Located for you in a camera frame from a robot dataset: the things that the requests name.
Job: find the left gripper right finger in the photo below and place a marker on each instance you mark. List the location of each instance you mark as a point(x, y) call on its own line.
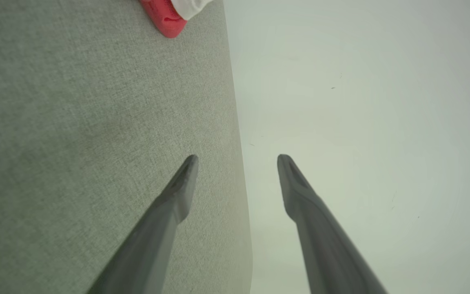
point(324, 245)

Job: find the grey fabric sofa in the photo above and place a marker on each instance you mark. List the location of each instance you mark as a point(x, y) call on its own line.
point(96, 143)

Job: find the red jersey with white sleeves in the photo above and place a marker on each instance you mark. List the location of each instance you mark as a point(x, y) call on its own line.
point(165, 22)

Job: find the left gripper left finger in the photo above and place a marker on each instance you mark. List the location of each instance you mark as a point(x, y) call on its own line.
point(153, 237)

